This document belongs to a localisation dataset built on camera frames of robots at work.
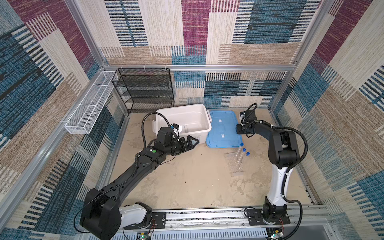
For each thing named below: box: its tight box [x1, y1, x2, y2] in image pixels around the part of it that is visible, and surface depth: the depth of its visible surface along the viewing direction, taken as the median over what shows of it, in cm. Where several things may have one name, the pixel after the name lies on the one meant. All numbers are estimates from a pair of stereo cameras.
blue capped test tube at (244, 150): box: [238, 148, 247, 164], surface depth 85 cm
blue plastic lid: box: [206, 110, 242, 149], surface depth 108 cm
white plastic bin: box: [152, 103, 213, 143], surface depth 104 cm
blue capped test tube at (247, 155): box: [242, 152, 251, 164], surface depth 81 cm
